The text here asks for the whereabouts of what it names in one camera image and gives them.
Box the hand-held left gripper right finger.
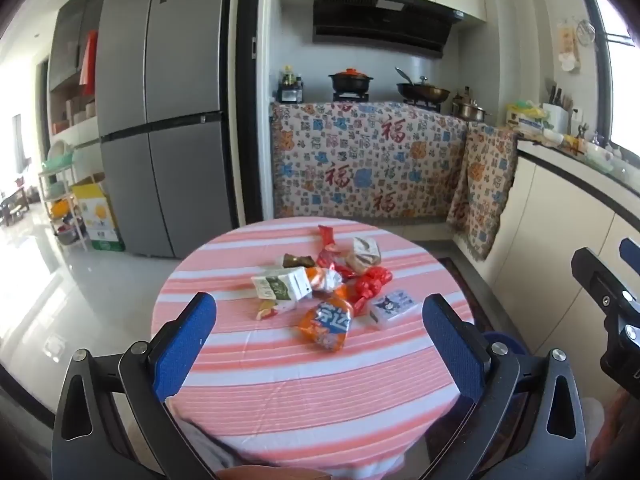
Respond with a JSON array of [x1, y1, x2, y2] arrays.
[[421, 293, 588, 480]]

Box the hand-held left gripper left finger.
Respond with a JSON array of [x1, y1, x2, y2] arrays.
[[51, 291, 218, 480]]

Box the blue plastic basket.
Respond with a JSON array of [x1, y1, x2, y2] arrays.
[[482, 330, 526, 356]]

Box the white tissue pack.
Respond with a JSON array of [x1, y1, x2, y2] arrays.
[[369, 288, 418, 331]]

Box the red plastic bag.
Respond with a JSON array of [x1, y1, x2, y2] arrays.
[[350, 266, 393, 313]]

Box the white green milk carton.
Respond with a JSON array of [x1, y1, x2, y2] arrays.
[[250, 266, 313, 313]]

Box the orange noodle packet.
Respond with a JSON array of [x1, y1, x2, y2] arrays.
[[292, 296, 355, 352]]

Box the beige paper bag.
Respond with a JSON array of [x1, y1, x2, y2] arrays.
[[346, 236, 383, 273]]

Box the orange white plastic bag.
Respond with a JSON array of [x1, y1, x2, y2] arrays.
[[305, 266, 346, 293]]

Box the red snack bag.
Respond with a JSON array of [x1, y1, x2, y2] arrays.
[[315, 247, 358, 281]]

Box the person's left hand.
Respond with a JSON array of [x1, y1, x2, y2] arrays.
[[217, 464, 301, 480]]

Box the pink striped tablecloth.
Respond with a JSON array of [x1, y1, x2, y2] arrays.
[[150, 217, 488, 480]]

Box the patterned floor mat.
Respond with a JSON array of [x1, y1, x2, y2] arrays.
[[435, 255, 496, 331]]

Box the cream kitchen cabinet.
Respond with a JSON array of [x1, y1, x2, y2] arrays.
[[480, 135, 640, 361]]

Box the person's grey clothing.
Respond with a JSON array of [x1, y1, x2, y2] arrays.
[[175, 410, 261, 480]]

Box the small printed blanket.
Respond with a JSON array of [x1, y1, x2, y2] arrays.
[[446, 122, 519, 262]]

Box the white knife block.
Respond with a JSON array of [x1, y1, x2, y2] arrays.
[[542, 80, 573, 133]]

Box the yellow cardboard box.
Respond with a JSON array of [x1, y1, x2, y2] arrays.
[[71, 172, 127, 252]]

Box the yellow green packets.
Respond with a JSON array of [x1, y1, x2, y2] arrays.
[[505, 100, 548, 136]]

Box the window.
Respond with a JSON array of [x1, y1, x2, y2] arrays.
[[575, 0, 640, 161]]

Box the steel pot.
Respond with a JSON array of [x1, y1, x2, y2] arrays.
[[452, 92, 488, 122]]

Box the large printed blanket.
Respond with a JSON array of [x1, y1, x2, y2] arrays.
[[270, 101, 471, 226]]

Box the hanging beige bag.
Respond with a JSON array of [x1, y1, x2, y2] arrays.
[[557, 17, 581, 73]]

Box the white shelf rack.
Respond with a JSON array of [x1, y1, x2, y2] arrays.
[[39, 142, 88, 252]]

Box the dark wooden furniture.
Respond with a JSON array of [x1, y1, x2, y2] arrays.
[[0, 175, 31, 226]]

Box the grey refrigerator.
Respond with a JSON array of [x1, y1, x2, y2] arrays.
[[96, 0, 236, 260]]

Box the dark wok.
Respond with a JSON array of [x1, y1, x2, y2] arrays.
[[395, 66, 452, 102]]

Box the black clay pot orange lid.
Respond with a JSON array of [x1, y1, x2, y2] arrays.
[[328, 66, 375, 95]]

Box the red hanging bag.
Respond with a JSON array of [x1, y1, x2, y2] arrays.
[[79, 30, 99, 96]]

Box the black range hood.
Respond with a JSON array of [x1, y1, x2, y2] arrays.
[[312, 0, 466, 58]]

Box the black door frame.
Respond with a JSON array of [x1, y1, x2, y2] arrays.
[[227, 0, 263, 226]]

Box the grey wall cabinet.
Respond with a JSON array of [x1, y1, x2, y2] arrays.
[[47, 0, 111, 136]]

